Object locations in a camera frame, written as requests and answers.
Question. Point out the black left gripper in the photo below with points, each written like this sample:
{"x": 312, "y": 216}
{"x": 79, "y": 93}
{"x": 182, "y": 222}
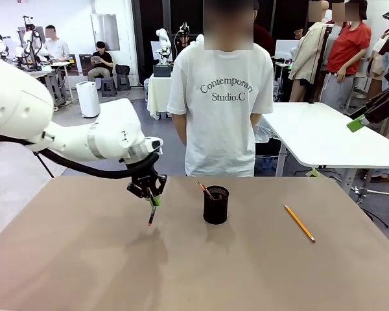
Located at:
{"x": 146, "y": 179}

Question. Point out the red black marker pen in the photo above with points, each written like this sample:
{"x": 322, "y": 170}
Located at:
{"x": 151, "y": 214}

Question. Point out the red pencil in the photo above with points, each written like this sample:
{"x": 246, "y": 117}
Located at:
{"x": 205, "y": 190}

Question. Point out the yellow pencil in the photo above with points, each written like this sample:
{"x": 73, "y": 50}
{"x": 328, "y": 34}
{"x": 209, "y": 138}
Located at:
{"x": 299, "y": 223}

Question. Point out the person's right forearm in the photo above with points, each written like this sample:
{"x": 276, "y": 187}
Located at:
{"x": 180, "y": 129}

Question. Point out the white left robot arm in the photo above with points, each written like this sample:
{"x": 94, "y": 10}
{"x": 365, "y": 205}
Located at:
{"x": 19, "y": 110}

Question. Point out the person's left forearm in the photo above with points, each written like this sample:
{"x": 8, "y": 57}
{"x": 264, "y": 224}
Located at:
{"x": 256, "y": 123}

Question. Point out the black mesh pen holder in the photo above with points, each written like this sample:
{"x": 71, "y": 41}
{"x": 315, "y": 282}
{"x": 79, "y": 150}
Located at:
{"x": 215, "y": 209}

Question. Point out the white side table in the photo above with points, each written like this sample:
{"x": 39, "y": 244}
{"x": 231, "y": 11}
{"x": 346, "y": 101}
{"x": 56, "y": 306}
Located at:
{"x": 311, "y": 136}

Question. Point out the mannequin with beige coat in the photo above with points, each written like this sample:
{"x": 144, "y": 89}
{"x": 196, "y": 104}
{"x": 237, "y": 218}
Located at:
{"x": 308, "y": 52}

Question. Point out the metal light stand base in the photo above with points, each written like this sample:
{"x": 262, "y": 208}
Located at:
{"x": 361, "y": 194}

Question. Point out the person in white t-shirt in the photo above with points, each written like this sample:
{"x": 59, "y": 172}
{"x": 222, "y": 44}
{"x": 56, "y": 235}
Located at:
{"x": 220, "y": 129}

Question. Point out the table with white cloth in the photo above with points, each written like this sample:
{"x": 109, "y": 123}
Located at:
{"x": 159, "y": 94}

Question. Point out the black tripod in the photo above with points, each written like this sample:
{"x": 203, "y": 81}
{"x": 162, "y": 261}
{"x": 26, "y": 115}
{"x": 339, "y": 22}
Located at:
{"x": 45, "y": 165}

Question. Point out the person with glasses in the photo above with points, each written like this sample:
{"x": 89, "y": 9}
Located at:
{"x": 299, "y": 32}

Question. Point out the white air purifier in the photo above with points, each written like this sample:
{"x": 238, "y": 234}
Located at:
{"x": 87, "y": 100}

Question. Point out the white board panel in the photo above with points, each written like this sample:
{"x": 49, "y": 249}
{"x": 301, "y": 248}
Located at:
{"x": 283, "y": 48}

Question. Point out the grey plastic stool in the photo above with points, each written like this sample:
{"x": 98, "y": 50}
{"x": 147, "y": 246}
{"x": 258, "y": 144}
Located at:
{"x": 109, "y": 87}
{"x": 124, "y": 82}

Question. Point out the clear plastic bag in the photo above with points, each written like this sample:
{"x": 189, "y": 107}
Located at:
{"x": 262, "y": 134}

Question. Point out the black equipment box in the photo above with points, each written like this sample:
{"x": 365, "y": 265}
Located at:
{"x": 162, "y": 70}

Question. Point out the black bag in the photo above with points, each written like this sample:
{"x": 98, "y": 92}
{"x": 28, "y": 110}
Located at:
{"x": 122, "y": 69}

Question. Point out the person in dark red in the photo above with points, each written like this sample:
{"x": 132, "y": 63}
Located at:
{"x": 262, "y": 39}

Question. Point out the seated person black shirt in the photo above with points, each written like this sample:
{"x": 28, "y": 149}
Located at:
{"x": 100, "y": 63}

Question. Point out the dark framed poster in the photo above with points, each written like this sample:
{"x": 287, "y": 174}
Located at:
{"x": 84, "y": 64}
{"x": 74, "y": 66}

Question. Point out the grey metal desk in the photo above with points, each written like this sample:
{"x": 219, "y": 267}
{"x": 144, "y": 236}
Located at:
{"x": 56, "y": 81}

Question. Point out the person behind clothed table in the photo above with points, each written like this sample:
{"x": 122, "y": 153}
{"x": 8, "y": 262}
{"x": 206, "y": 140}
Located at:
{"x": 183, "y": 42}

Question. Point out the seated person white shirt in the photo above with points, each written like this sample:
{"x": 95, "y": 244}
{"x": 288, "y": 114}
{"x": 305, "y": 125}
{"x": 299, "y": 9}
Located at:
{"x": 56, "y": 48}

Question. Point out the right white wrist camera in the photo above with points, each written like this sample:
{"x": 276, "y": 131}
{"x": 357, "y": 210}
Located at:
{"x": 387, "y": 45}

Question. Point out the metal wall panel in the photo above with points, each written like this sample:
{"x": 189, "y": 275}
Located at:
{"x": 105, "y": 30}

